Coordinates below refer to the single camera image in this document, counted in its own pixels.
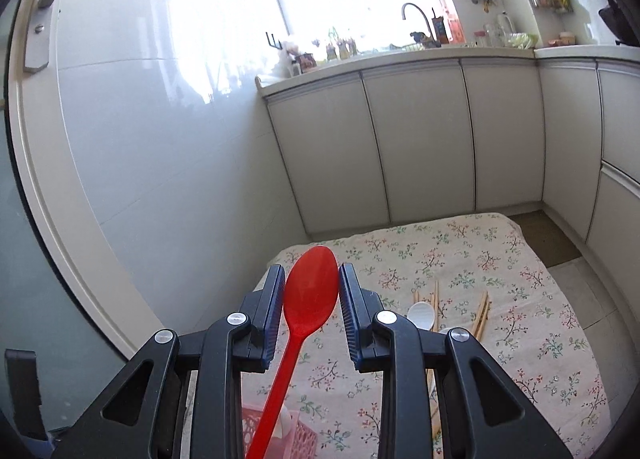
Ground red plastic spoon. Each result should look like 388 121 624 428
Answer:
246 247 340 458

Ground white lower kitchen cabinets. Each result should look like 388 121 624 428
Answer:
256 46 639 295

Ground curved kitchen faucet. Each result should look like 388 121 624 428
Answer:
400 2 436 43

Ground white ridged rice paddle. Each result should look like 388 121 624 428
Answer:
438 327 469 335

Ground small white plastic spoon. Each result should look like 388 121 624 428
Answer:
407 302 435 331

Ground floral tablecloth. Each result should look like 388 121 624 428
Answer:
179 212 614 459

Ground pink perforated utensil basket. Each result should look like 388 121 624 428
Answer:
242 405 318 459

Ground brown floor mat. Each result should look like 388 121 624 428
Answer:
510 210 582 268

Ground white door frame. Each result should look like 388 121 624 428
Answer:
6 0 162 357

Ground silver door handle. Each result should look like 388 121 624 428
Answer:
24 0 55 74

